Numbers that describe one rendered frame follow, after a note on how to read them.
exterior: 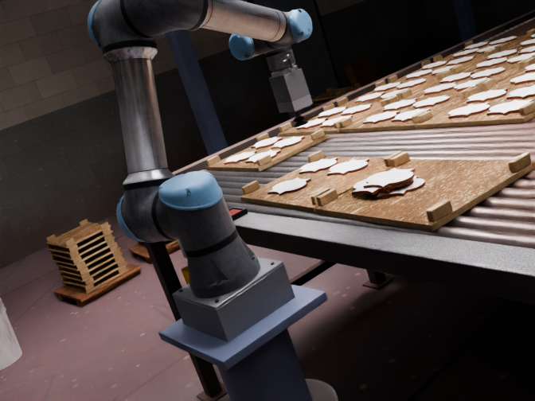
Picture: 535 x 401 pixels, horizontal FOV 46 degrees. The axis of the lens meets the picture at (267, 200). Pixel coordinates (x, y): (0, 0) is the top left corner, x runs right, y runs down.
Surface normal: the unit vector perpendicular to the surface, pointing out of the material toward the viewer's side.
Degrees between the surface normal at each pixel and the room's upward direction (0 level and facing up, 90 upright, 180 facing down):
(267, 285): 90
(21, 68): 90
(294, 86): 90
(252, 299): 90
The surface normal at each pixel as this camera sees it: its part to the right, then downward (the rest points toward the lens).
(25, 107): 0.59, 0.04
